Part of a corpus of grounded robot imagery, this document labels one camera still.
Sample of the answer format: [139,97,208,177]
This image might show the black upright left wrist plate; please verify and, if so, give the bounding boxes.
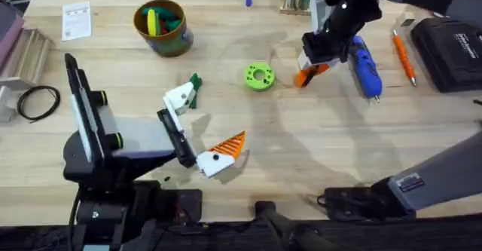
[63,53,106,165]

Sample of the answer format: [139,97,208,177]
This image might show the black rail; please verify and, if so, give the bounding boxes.
[0,216,482,251]

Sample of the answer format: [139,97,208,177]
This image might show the pale ridged box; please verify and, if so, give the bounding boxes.
[0,27,56,90]

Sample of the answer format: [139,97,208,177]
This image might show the black case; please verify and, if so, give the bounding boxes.
[409,16,482,93]

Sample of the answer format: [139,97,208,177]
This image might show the orange pen tool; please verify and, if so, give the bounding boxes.
[391,29,418,87]

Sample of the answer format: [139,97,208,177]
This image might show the green disc with holes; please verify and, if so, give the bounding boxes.
[243,62,276,92]

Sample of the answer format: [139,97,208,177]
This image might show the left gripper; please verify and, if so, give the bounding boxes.
[63,81,247,187]

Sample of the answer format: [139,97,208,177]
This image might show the white paper sheet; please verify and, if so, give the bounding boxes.
[61,1,93,42]

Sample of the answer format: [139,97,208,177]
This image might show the brown tub with toys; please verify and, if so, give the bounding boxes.
[133,0,195,58]

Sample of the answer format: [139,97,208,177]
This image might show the blue electric screwdriver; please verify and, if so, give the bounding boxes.
[348,35,383,104]

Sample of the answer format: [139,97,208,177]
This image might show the black cable coil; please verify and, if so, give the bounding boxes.
[17,85,62,123]

